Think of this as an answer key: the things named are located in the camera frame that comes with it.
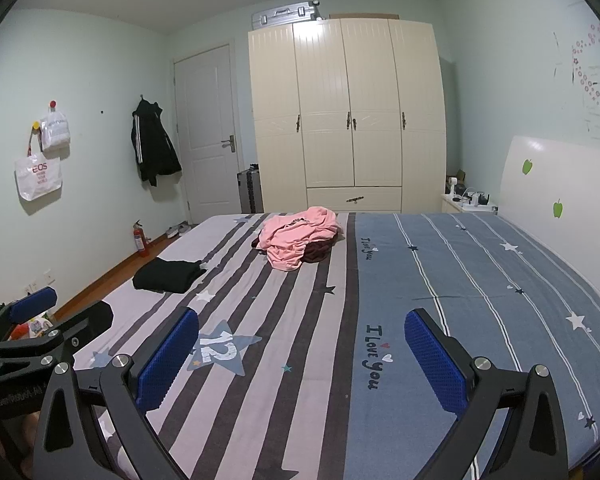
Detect silver hard-shell suitcase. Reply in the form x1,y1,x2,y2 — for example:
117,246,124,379
251,1,326,31

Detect red fire extinguisher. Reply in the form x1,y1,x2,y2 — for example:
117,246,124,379
131,220,151,259

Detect flat cardboard box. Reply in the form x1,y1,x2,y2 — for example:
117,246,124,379
329,12,400,21

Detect colourful plastic bags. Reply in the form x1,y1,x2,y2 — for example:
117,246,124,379
9,312,56,341

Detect white headboard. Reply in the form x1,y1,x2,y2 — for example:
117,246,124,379
497,135,600,261

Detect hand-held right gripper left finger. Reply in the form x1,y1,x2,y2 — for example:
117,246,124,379
32,306,201,480

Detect pink shirt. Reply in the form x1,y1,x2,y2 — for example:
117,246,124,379
257,206,344,272

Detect pink floral wall decal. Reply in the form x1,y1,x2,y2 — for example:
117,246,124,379
552,22,600,148

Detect white room door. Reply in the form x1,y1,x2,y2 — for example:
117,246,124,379
172,45,243,224

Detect white nightstand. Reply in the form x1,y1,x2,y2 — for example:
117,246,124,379
441,194,498,214

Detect cream four-door wardrobe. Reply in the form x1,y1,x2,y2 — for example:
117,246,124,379
247,17,448,214

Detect white bag with red print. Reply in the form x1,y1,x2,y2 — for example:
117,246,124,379
14,132,63,202

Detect dark ribbed suitcase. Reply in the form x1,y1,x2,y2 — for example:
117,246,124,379
237,165,263,214

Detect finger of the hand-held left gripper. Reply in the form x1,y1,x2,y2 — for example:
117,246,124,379
0,287,59,343
0,302,115,378

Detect tangle of chargers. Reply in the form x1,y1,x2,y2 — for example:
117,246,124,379
460,187,496,207

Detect small white plastic bag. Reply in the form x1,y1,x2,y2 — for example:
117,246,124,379
40,107,72,152

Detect black folded garment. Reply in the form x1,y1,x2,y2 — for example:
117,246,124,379
132,258,208,295

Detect black striped jacket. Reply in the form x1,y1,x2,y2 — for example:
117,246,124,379
131,97,182,187

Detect maroon garment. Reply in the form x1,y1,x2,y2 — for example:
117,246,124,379
251,232,338,264

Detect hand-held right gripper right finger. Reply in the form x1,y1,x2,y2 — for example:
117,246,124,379
404,308,568,480

